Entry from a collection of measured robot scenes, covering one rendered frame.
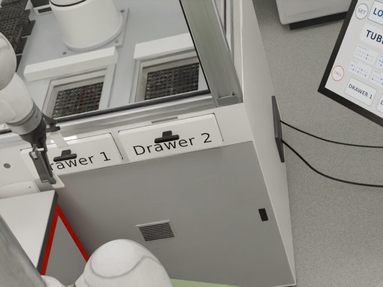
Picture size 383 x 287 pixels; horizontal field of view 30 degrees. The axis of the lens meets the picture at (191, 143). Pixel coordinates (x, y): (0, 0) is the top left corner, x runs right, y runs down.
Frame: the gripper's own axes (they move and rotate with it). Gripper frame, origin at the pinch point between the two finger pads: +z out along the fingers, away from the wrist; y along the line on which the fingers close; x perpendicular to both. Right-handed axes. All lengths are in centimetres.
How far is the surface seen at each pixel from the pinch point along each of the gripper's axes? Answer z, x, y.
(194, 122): 7.8, -37.1, 11.8
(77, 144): 7.9, -1.1, 11.8
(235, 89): 1, -51, 15
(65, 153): 8.4, 2.8, 9.9
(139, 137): 9.4, -19.9, 11.4
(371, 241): 103, -81, 14
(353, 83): -3, -82, 7
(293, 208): 107, -52, 37
